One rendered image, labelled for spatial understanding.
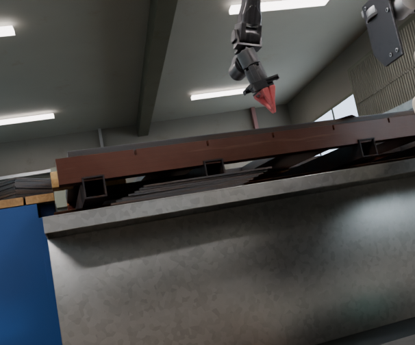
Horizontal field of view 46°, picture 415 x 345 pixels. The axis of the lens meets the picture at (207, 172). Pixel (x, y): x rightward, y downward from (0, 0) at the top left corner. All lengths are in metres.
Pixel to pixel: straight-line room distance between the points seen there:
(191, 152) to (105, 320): 0.43
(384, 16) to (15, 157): 9.39
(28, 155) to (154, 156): 9.04
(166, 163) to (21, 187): 0.45
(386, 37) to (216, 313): 0.71
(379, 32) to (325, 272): 0.57
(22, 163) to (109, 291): 9.12
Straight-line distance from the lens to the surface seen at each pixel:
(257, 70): 1.47
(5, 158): 10.23
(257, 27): 1.53
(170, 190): 1.03
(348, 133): 1.38
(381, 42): 1.18
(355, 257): 1.28
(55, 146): 10.13
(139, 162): 1.15
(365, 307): 1.30
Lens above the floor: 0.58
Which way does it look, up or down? 8 degrees up
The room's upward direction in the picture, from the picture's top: 11 degrees counter-clockwise
